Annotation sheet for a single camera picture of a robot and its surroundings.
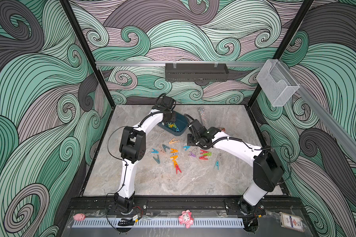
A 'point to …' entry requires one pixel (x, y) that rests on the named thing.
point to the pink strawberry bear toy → (223, 129)
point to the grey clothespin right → (220, 155)
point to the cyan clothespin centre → (187, 147)
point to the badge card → (291, 221)
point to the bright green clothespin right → (208, 154)
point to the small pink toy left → (79, 217)
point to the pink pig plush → (186, 218)
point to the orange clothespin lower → (175, 163)
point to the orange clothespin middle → (174, 157)
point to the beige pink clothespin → (161, 152)
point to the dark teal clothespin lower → (157, 160)
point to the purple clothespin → (192, 154)
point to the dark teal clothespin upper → (164, 146)
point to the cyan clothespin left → (155, 151)
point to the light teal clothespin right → (217, 164)
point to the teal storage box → (179, 122)
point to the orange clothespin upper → (174, 150)
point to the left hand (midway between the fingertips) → (172, 116)
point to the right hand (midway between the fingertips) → (188, 141)
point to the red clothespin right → (203, 151)
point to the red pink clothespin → (203, 157)
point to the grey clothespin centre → (195, 150)
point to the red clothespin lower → (177, 168)
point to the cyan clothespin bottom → (177, 129)
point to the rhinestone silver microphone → (203, 117)
